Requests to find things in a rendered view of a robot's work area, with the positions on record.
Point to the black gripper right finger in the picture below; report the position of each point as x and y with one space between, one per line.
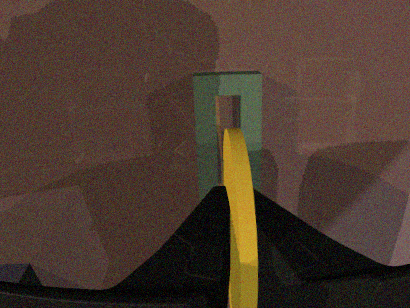
298 267

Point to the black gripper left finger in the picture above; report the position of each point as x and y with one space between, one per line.
191 270

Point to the gold coin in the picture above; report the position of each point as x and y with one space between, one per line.
243 286

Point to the dark grey box body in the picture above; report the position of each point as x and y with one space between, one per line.
19 273

